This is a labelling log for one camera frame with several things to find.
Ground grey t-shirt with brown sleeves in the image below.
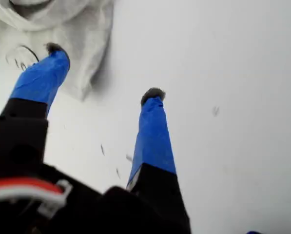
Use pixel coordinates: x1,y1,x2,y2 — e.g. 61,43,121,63
0,0,115,102

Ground arm red servo wire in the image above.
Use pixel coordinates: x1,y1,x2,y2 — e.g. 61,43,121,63
0,177,73,216

